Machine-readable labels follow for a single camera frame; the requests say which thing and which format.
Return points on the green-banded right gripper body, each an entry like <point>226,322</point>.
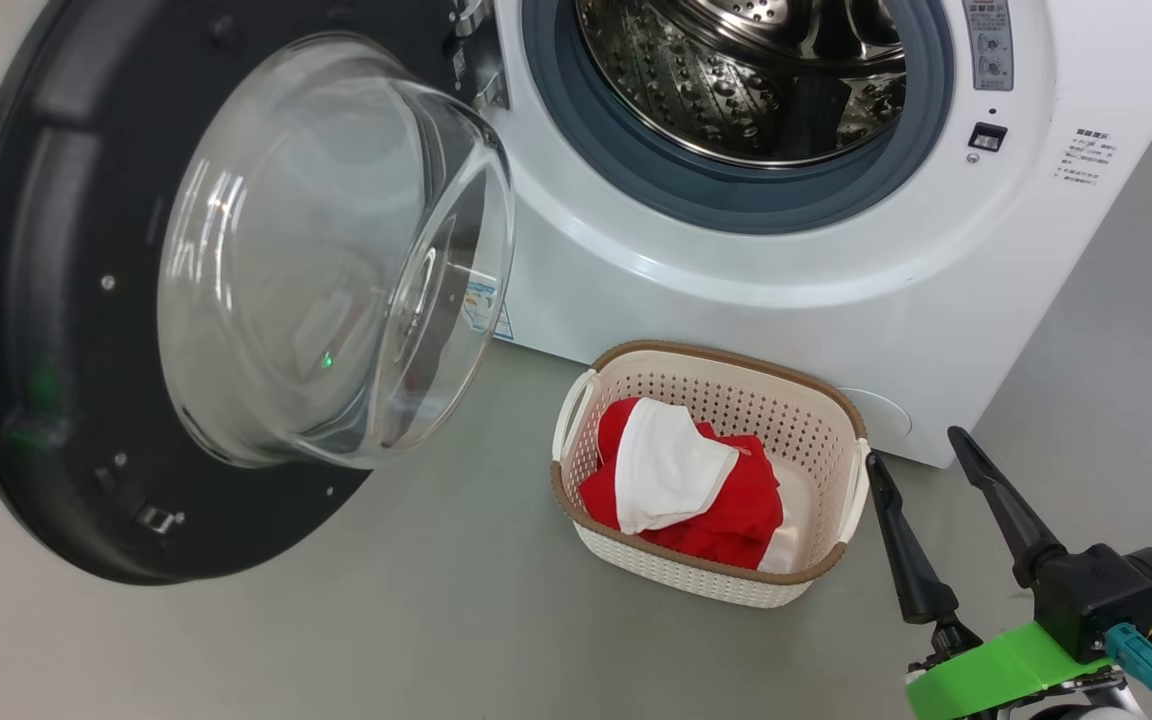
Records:
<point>996,675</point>

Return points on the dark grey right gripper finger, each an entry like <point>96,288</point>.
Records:
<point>1006,505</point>
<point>906,560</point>

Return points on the red garment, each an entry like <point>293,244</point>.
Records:
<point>736,505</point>

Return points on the white garment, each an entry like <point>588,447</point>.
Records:
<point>666,470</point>

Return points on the black round glass washer door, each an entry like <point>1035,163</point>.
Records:
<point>86,330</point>

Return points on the cream perforated laundry basket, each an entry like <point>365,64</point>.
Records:
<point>826,440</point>

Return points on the white front-load washing machine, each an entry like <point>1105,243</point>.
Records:
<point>736,280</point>

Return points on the blue energy label sticker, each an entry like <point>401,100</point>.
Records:
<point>484,305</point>

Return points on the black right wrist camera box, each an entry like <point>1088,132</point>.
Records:
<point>1111,595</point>

